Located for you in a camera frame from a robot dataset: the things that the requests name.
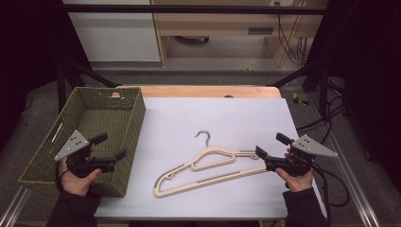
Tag black floor cables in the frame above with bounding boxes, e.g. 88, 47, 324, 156
296, 94, 347, 145

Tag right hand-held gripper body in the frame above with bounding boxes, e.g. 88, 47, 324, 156
277, 134, 339, 178

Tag person's left hand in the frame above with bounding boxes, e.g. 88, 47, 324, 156
60, 159, 103, 197

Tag light wooden desk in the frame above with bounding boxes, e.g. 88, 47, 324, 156
150, 0, 329, 68

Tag beige plastic clothes hanger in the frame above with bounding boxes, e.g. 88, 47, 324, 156
153, 130, 270, 199

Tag yellow and black tool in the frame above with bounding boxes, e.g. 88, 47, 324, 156
291, 92, 310, 107

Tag white cabinet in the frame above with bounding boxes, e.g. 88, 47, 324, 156
61, 0, 162, 62

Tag green woven basket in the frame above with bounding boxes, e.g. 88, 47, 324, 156
17, 86, 147, 199

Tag black hanging cables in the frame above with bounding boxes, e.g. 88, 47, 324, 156
274, 1, 309, 66

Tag black horizontal frame bar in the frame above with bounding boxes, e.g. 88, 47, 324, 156
61, 4, 327, 16

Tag aluminium rail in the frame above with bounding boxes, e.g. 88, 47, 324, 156
0, 187, 31, 227
308, 93, 382, 227

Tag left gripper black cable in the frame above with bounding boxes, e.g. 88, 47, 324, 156
54, 160, 70, 193

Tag black metal stand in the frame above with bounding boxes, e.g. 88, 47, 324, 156
267, 59, 329, 118
56, 59, 120, 114

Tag black curtain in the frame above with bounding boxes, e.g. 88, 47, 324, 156
0, 0, 93, 150
303, 0, 401, 185

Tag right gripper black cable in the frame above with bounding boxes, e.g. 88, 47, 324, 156
311, 163, 352, 227

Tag person's right hand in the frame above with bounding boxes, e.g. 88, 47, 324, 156
275, 168, 315, 193

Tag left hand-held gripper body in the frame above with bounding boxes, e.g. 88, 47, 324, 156
54, 130, 108, 179

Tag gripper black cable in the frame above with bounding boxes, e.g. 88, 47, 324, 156
311, 163, 352, 227
54, 160, 70, 193

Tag white table sheet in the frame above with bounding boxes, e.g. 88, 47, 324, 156
94, 96, 327, 219

